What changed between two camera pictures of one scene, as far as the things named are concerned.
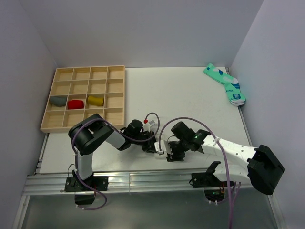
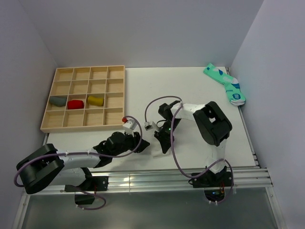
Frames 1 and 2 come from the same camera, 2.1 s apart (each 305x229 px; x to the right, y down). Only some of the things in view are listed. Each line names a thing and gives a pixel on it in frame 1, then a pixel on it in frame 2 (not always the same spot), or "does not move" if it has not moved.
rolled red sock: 75,104 does not move
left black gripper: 149,147 to 138,146
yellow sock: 96,101 does not move
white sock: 166,148 does not move
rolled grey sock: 58,101 does not move
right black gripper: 175,157 to 164,140
